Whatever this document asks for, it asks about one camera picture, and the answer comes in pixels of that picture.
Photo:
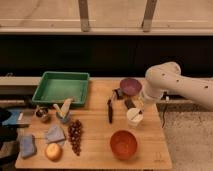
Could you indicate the purple bowl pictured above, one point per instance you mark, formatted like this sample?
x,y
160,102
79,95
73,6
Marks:
x,y
130,86

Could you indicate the orange bowl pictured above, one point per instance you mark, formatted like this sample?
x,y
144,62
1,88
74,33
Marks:
x,y
123,144

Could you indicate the black handled knife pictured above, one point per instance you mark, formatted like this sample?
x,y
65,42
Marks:
x,y
110,111

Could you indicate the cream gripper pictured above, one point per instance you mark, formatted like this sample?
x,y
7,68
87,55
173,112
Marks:
x,y
140,104

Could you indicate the white paper cup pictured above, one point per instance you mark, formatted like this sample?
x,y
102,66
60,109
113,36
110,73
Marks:
x,y
130,113

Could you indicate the small metal cup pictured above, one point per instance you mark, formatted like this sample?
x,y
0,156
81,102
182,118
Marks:
x,y
42,114

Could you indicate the blue box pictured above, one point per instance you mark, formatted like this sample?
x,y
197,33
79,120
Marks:
x,y
17,118

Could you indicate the dark rectangular block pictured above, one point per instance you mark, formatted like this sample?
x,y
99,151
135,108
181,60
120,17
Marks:
x,y
129,104

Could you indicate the blue folded cloth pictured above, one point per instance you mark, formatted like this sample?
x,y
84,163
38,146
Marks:
x,y
55,134

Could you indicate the green plastic tray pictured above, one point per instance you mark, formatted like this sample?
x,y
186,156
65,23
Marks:
x,y
55,87

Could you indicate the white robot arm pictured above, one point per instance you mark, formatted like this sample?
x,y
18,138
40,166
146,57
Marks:
x,y
167,77

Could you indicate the bunch of red grapes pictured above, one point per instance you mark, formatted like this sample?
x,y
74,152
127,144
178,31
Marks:
x,y
75,133

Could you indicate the yellow apple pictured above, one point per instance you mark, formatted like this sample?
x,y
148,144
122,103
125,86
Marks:
x,y
53,151

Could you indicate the small black object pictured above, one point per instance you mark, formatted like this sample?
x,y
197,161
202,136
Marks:
x,y
119,94

